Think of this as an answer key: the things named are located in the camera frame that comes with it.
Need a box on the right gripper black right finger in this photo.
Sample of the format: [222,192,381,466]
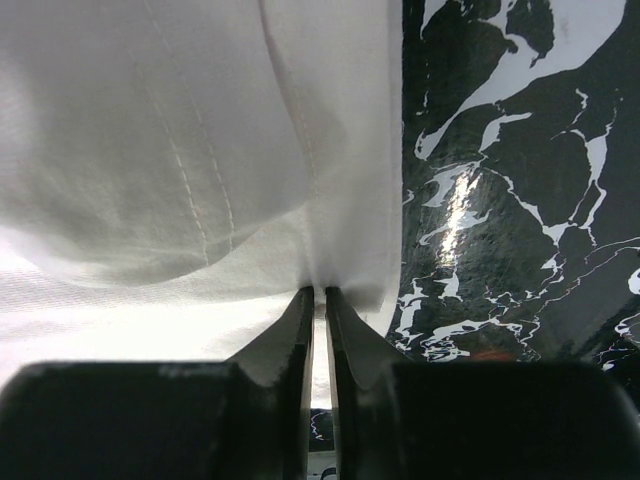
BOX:
[326,287,639,479]

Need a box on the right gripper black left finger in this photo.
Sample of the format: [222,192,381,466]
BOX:
[1,287,314,479]

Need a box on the white green Charlie Brown t-shirt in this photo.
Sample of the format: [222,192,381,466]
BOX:
[1,1,402,380]

